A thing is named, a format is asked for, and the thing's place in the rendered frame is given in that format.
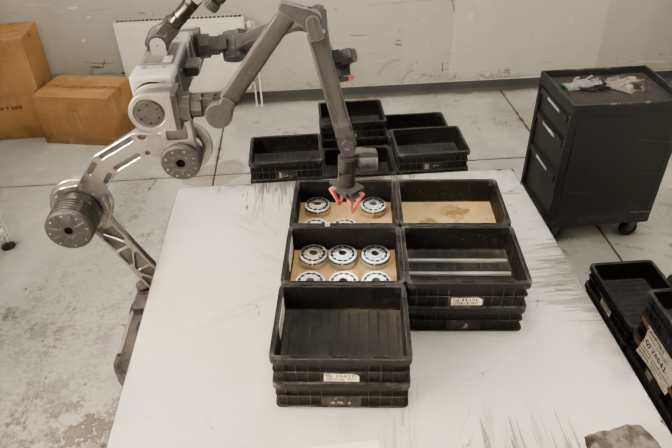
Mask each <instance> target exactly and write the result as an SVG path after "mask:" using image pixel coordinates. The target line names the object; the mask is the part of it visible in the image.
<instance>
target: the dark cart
mask: <svg viewBox="0 0 672 448"><path fill-rule="evenodd" d="M590 74H592V75H593V78H592V79H594V78H597V77H600V80H602V81H603V80H606V79H607V78H608V77H612V76H616V75H618V76H620V75H626V77H627V76H635V77H636V78H637V79H638V80H639V79H643V78H645V79H646V80H648V81H650V82H652V83H649V85H650V86H651V87H652V90H649V91H635V92H634V93H632V94H629V93H625V92H622V91H618V90H614V89H610V90H609V89H598V91H586V90H571V91H567V90H566V89H565V88H564V87H563V86H562V85H561V84H565V83H571V82H572V81H573V79H574V78H576V77H578V76H581V77H583V79H585V78H587V77H589V75H590ZM671 154H672V85H671V84H670V83H668V82H667V81H666V80H665V79H663V78H662V77H661V76H659V75H658V74H657V73H655V72H654V71H653V70H651V69H650V68H649V67H648V66H646V65H641V66H621V67H602V68H582V69H563V70H544V71H543V70H542V71H541V76H540V82H539V88H538V93H537V98H536V103H535V109H534V114H533V119H532V125H531V130H530V135H529V140H528V146H527V151H526V156H525V161H524V167H523V172H522V177H521V183H522V185H523V186H524V188H525V190H526V192H527V193H528V195H529V197H530V198H531V200H532V202H533V203H534V205H535V207H536V208H537V210H538V212H539V213H540V215H541V217H542V218H543V220H544V222H545V223H546V225H547V227H548V228H549V230H550V232H551V233H552V235H553V237H554V238H557V237H558V236H559V234H560V228H561V227H569V226H585V225H601V224H617V223H620V224H619V226H618V230H619V232H620V233H621V234H622V235H629V234H631V233H633V232H634V231H635V230H636V228H637V223H638V222H647V221H648V218H649V215H650V212H651V210H652V207H653V204H654V201H655V198H656V196H657V193H658V190H659V187H660V184H661V182H662V179H663V176H664V173H665V170H666V168H667V165H668V162H669V159H670V156H671Z"/></svg>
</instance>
